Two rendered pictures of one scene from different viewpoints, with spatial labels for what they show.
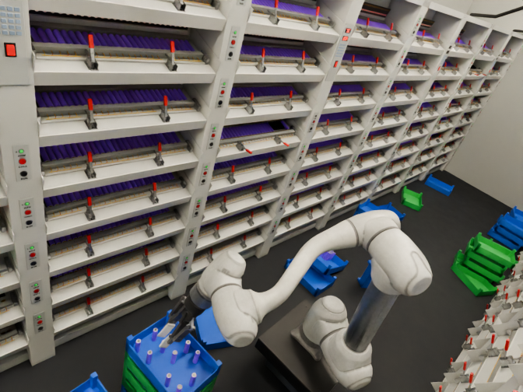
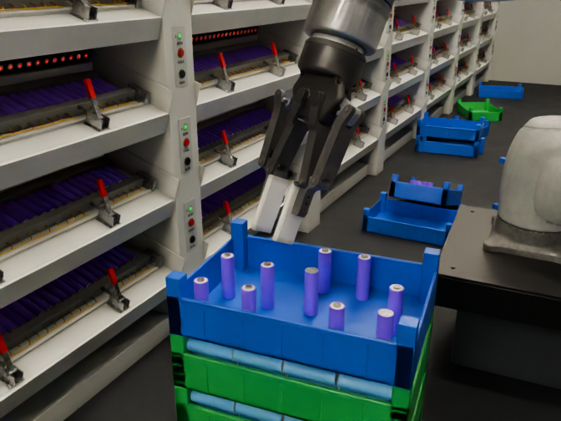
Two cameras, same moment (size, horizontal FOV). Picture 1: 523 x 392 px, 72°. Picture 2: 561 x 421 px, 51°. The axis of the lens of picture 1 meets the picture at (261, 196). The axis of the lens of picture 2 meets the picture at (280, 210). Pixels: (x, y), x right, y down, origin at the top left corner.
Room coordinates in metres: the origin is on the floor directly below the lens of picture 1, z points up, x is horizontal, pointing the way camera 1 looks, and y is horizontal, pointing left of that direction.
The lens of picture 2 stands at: (0.12, 0.26, 0.81)
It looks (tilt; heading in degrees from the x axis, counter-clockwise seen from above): 22 degrees down; 351
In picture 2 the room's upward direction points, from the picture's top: straight up
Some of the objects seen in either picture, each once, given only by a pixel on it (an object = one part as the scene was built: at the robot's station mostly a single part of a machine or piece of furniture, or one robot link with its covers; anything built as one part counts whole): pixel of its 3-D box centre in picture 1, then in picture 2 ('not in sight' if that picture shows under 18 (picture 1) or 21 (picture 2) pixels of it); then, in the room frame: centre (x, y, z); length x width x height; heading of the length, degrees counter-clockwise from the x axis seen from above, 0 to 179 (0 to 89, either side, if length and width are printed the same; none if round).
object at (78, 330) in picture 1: (214, 259); (230, 254); (1.74, 0.16, 0.03); 2.19 x 0.16 x 0.05; 143
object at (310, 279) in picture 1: (310, 272); (413, 217); (1.89, -0.48, 0.04); 0.30 x 0.20 x 0.08; 53
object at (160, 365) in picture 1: (173, 356); (309, 290); (0.77, 0.12, 0.44); 0.30 x 0.20 x 0.08; 60
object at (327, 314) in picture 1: (326, 318); (548, 169); (1.17, -0.46, 0.44); 0.18 x 0.16 x 0.22; 31
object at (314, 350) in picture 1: (317, 331); (533, 225); (1.20, -0.47, 0.31); 0.22 x 0.18 x 0.06; 146
